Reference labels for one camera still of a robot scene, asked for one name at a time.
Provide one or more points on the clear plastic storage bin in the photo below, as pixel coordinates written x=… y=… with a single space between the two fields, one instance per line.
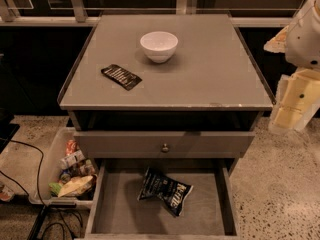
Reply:
x=50 y=171

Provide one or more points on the orange snack packet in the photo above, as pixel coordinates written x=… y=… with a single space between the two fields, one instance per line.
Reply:
x=71 y=147

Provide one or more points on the white ceramic bowl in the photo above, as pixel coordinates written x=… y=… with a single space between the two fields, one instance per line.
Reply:
x=159 y=46

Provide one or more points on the round metal drawer knob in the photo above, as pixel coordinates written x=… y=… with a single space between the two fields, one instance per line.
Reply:
x=165 y=148

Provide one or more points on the open middle drawer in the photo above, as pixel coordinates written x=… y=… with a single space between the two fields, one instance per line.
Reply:
x=117 y=213

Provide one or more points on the blue kettle chip bag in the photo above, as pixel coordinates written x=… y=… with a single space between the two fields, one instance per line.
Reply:
x=172 y=192

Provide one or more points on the green snack packet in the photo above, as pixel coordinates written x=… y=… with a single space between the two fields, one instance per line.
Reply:
x=55 y=189

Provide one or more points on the metal window frame rail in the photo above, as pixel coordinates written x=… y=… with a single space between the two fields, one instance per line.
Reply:
x=242 y=13

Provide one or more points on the grey drawer cabinet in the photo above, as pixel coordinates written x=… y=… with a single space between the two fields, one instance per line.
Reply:
x=209 y=84

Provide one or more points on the yellow snack bag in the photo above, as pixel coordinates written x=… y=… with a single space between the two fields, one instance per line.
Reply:
x=76 y=186

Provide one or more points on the black device at left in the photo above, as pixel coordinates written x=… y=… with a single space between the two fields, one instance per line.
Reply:
x=7 y=128

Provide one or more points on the black snack packet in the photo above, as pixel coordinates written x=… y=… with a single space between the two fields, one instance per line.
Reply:
x=121 y=76

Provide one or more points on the red white object on floor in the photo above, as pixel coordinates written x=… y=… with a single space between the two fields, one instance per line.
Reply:
x=6 y=194

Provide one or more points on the white labelled packet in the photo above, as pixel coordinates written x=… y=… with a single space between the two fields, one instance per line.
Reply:
x=72 y=159

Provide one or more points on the closed top drawer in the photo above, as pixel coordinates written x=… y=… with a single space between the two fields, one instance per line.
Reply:
x=148 y=144

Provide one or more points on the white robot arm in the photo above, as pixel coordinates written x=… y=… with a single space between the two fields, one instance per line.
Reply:
x=298 y=95

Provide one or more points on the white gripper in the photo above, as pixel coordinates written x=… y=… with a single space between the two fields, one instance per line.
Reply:
x=304 y=42

